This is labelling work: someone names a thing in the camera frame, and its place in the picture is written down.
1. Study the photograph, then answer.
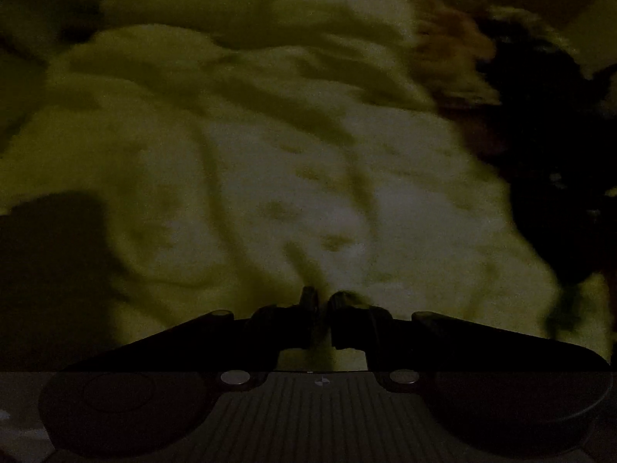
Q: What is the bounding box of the pale patterned small garment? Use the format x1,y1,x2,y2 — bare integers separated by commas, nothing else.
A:
0,0,611,372

